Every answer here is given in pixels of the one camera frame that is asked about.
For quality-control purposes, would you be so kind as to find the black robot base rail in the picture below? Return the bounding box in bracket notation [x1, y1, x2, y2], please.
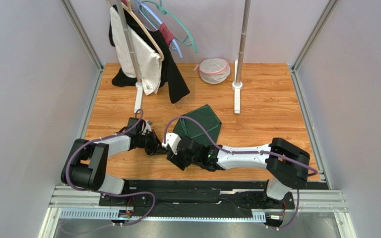
[98, 178, 330, 219]

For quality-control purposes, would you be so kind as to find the right metal rack pole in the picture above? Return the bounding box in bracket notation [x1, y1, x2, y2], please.
[235, 0, 251, 85]

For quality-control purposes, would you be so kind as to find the dark green cloth napkin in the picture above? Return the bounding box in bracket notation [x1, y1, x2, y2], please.
[172, 104, 223, 147]

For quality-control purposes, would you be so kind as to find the aluminium frame rail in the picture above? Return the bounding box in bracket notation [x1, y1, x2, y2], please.
[39, 180, 356, 238]

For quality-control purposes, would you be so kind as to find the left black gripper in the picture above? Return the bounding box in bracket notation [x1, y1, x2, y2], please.
[136, 129, 169, 156]

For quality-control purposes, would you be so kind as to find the left white rack foot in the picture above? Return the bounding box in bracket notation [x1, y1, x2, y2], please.
[134, 82, 144, 113]

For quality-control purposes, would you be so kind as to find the white rack foot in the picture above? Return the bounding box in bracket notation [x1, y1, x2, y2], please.
[134, 82, 144, 113]
[232, 59, 243, 114]

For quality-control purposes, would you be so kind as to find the wooden clothes hanger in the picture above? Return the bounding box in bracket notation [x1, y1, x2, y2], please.
[116, 0, 165, 61]

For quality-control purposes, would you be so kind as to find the white hanging towel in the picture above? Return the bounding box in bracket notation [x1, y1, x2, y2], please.
[109, 5, 162, 95]

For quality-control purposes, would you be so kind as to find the dark red hanging cloth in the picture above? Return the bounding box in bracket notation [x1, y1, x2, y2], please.
[158, 23, 175, 46]

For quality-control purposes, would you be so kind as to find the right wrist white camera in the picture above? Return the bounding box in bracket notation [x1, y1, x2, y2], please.
[162, 132, 181, 155]

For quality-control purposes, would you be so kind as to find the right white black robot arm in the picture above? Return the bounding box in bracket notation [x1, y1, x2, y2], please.
[162, 133, 310, 200]

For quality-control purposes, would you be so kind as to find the right white rack foot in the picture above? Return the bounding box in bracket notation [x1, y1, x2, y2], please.
[232, 59, 243, 114]

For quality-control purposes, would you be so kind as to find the blue plastic hanger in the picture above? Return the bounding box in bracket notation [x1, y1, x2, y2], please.
[135, 0, 183, 58]

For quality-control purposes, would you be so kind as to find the metal rack pole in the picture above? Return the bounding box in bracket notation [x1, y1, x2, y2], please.
[235, 0, 251, 85]
[116, 0, 142, 87]

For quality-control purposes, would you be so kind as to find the left metal rack pole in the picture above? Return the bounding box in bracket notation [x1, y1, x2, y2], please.
[116, 0, 142, 87]

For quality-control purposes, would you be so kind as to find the teal plastic hanger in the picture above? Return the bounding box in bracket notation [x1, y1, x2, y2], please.
[143, 0, 198, 53]

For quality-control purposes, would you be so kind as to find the wrist white camera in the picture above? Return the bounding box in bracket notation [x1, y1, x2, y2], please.
[162, 132, 181, 155]
[138, 119, 152, 134]

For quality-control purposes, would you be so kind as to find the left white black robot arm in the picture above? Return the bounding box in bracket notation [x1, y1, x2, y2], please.
[61, 118, 168, 194]

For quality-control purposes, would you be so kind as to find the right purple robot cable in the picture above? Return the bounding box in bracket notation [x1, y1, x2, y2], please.
[162, 116, 318, 231]

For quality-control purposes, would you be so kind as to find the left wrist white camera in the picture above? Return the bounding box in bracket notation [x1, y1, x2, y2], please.
[138, 119, 152, 134]

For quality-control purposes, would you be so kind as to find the white mesh laundry bag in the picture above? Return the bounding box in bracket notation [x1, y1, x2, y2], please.
[193, 58, 231, 85]

